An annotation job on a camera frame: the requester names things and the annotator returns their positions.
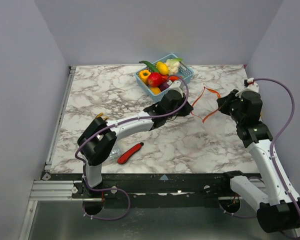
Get red apple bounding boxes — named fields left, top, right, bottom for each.
left=147, top=72, right=163, bottom=87

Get blue plastic basket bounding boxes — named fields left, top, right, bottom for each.
left=135, top=53, right=195, bottom=103

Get clear zip top bag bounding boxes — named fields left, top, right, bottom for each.
left=191, top=83, right=239, bottom=143

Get yellow lemon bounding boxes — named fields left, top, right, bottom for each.
left=156, top=61, right=169, bottom=76

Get green cucumber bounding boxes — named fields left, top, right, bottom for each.
left=138, top=60, right=160, bottom=73

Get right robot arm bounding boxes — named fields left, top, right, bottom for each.
left=217, top=89, right=300, bottom=233

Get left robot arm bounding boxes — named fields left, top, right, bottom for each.
left=75, top=88, right=193, bottom=198

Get purple cabbage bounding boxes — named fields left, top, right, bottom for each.
left=158, top=82, right=170, bottom=92

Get yellow orange potato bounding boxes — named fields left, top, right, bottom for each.
left=149, top=87, right=162, bottom=95

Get red chili pepper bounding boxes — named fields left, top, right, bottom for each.
left=161, top=75, right=180, bottom=82

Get white cauliflower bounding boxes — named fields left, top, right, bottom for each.
left=165, top=57, right=183, bottom=75

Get yellow bell pepper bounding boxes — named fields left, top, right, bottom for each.
left=138, top=69, right=151, bottom=85

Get red utility knife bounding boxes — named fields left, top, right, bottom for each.
left=117, top=142, right=144, bottom=165

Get clear plastic screw box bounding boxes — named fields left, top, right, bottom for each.
left=108, top=147, right=122, bottom=161

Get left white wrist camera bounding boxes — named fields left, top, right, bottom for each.
left=167, top=80, right=184, bottom=95

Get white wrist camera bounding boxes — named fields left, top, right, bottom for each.
left=235, top=77, right=259, bottom=98
left=167, top=80, right=184, bottom=95

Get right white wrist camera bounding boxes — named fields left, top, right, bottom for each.
left=235, top=77, right=259, bottom=98

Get yellow handled pliers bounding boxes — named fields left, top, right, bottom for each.
left=95, top=112, right=104, bottom=118

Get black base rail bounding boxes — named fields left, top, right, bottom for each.
left=41, top=171, right=266, bottom=210

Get aluminium frame rail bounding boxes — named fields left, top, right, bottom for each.
left=29, top=66, right=76, bottom=202

